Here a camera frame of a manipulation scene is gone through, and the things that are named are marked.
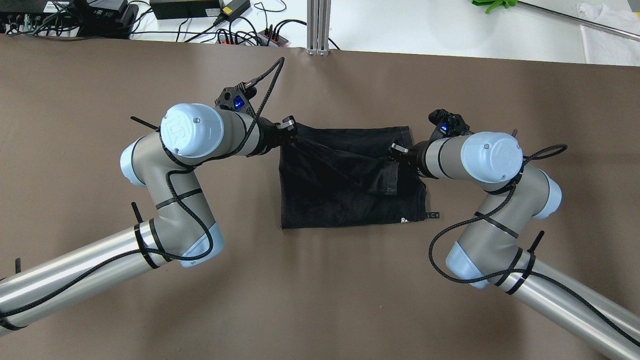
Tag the black power supply box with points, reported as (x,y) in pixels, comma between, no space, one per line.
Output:
(185,9)

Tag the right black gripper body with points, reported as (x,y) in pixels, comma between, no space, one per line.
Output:
(413,154)

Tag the grey orange usb hub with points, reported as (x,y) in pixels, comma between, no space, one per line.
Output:
(269,38)
(232,38)

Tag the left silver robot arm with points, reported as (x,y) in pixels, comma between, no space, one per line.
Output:
(184,229)

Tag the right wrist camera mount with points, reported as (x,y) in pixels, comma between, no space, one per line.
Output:
(448,124)

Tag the black t-shirt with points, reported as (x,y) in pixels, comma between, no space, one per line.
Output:
(334,178)

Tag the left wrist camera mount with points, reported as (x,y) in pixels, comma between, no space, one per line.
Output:
(237,98)

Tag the green toy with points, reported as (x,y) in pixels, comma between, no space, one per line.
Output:
(490,5)

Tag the aluminium frame post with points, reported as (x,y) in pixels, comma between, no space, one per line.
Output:
(317,28)

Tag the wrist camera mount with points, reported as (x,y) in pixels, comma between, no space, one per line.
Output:
(448,124)
(237,98)

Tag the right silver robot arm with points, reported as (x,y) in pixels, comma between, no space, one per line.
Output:
(484,250)

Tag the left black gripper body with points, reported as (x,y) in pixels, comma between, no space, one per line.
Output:
(270,136)

